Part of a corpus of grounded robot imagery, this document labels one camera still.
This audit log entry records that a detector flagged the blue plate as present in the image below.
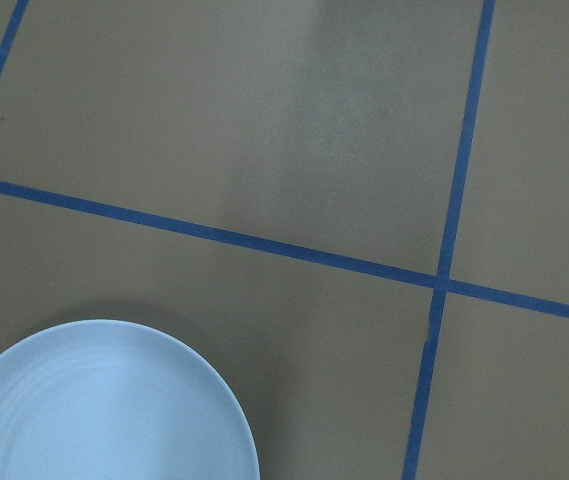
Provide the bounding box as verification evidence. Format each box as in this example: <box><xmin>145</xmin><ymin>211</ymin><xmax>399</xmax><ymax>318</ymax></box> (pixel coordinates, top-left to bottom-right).
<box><xmin>0</xmin><ymin>320</ymin><xmax>260</xmax><ymax>479</ymax></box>

